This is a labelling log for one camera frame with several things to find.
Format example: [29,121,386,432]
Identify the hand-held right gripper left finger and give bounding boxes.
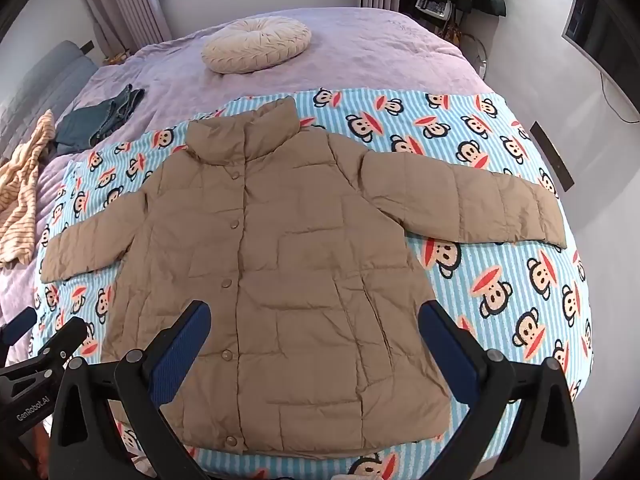
[48,300,211,480]

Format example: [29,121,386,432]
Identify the monkey print striped blanket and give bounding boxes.
[31,87,595,480]

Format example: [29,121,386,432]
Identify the black flat bar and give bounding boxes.
[530,121,575,192]

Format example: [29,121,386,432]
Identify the lilac bedspread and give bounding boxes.
[0,6,488,331]

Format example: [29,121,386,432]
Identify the black cable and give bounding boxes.
[599,71,640,124]

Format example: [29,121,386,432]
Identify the lilac curtain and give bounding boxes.
[75,0,174,63]

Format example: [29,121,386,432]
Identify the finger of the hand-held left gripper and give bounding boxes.
[0,307,39,347]
[30,316,90,372]

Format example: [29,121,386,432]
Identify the tan puffer jacket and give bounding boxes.
[41,96,568,456]

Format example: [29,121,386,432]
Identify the blue jeans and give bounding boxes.
[52,85,146,156]

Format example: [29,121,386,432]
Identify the wall mounted screen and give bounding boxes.
[561,0,640,83]

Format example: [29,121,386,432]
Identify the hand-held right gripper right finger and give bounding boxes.
[417,300,583,480]

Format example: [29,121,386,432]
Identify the cream striped garment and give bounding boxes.
[0,109,56,268]

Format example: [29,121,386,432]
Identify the grey padded headboard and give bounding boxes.
[0,40,99,161]

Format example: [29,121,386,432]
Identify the round cream cushion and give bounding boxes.
[201,16,313,75]

